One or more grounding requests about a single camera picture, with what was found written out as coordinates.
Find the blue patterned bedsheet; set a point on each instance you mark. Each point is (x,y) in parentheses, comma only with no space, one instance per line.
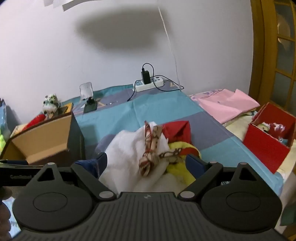
(121,109)

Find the yellow book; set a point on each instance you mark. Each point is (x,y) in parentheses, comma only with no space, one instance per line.
(64,109)

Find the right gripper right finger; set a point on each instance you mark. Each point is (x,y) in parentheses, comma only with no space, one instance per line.
(195,166)

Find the brown cardboard box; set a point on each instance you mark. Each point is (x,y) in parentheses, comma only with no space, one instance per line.
(59,140)

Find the red cloth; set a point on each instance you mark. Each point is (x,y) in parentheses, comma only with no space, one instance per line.
(178,134)

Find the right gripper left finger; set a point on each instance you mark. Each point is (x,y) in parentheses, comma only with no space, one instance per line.
(95,166)

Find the white power strip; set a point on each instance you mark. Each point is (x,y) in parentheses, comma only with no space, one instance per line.
(139,86)

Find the red cardboard box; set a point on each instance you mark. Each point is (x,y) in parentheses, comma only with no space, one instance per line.
(270,136)

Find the red plush pillow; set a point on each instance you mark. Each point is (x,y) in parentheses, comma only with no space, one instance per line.
(37,119)

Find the pink folded cloth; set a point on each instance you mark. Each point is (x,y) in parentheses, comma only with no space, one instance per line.
(225,105)

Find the phone stand with mirror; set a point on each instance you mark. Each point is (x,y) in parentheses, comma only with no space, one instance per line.
(86,94)

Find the yellow fluffy towel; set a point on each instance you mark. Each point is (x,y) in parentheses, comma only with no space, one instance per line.
(179,169)

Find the black charger plug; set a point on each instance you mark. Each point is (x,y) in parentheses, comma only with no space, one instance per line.
(145,76)

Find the panda plush toy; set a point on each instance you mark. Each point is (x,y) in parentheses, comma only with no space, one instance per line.
(50,105)

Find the wooden glass door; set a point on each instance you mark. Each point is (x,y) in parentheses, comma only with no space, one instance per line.
(273,67)

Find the patterned ribbon scarf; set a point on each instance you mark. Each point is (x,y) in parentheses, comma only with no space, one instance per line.
(150,158)

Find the white towel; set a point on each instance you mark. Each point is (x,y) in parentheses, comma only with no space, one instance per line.
(122,171)

